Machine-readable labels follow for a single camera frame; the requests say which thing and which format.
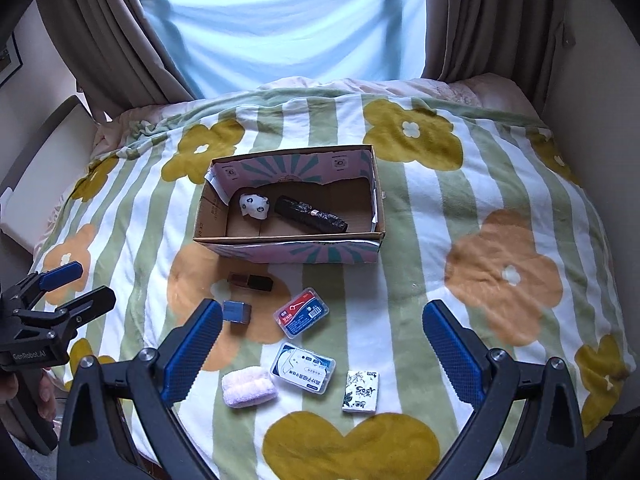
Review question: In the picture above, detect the white blue plastic case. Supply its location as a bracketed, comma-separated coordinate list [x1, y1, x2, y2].
[270, 342, 336, 395]

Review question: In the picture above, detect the person's left hand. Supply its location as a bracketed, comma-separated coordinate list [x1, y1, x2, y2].
[38, 366, 58, 425]

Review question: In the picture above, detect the floral tissue packet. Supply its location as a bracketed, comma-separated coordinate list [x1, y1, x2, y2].
[342, 369, 381, 414]

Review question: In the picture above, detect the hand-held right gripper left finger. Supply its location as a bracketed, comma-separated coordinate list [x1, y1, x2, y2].
[56, 298, 223, 480]

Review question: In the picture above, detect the small blue cube box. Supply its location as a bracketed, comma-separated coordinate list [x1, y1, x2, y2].
[222, 300, 252, 330]

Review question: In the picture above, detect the framed wall picture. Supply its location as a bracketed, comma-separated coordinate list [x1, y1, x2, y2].
[0, 32, 23, 86]

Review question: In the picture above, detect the pink quilt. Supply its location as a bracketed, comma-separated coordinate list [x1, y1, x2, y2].
[95, 74, 546, 128]

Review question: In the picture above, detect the beige curtain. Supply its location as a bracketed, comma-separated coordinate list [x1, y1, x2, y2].
[37, 0, 201, 123]
[420, 0, 568, 106]

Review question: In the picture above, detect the red blue plastic case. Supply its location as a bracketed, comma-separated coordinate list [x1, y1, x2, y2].
[272, 287, 332, 338]

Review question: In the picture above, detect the small dark red black box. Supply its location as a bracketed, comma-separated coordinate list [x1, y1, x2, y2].
[227, 272, 274, 294]

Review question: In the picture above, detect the green striped flower blanket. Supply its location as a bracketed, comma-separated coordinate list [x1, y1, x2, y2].
[27, 87, 631, 480]

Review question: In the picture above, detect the white printed sock roll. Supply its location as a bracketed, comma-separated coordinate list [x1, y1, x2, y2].
[239, 192, 272, 222]

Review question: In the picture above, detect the printed cardboard box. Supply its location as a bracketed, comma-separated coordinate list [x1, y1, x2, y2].
[192, 143, 388, 266]

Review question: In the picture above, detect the pink towel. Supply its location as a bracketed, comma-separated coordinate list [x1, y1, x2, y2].
[221, 367, 277, 408]

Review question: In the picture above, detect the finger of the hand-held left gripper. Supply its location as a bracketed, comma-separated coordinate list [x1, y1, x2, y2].
[12, 286, 117, 341]
[0, 261, 84, 311]

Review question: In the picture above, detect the black folded umbrella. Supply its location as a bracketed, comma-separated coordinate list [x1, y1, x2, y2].
[272, 195, 349, 234]

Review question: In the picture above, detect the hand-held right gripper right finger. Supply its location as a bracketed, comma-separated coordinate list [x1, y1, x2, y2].
[422, 300, 587, 480]

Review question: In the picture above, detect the light blue window sheet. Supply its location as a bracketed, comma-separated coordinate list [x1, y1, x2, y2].
[137, 0, 426, 101]

